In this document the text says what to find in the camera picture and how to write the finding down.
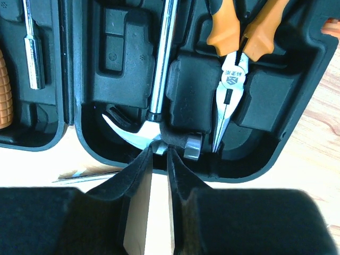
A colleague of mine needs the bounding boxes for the black plastic tool case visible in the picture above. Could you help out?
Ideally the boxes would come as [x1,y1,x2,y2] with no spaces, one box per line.
[1,1,339,183]

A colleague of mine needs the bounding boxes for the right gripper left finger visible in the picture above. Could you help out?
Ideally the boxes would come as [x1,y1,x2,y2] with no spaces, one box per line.
[1,148,153,254]

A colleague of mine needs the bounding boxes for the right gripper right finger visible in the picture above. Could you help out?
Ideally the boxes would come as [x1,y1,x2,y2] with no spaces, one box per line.
[167,149,334,254]

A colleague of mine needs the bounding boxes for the black-handled screwdriver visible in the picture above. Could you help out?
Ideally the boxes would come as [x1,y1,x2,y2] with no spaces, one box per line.
[22,0,45,90]

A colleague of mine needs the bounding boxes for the silver metal file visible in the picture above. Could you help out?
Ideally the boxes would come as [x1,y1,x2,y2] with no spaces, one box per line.
[53,171,120,184]

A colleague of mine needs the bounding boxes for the orange-black pliers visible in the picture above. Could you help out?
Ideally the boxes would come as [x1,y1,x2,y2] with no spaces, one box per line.
[207,0,288,153]

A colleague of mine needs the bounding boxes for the orange-handled screwdriver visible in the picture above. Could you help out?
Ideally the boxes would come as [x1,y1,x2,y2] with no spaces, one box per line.
[0,51,14,129]

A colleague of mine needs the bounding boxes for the claw hammer black handle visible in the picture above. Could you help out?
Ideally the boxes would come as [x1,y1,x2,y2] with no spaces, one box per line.
[103,1,202,161]

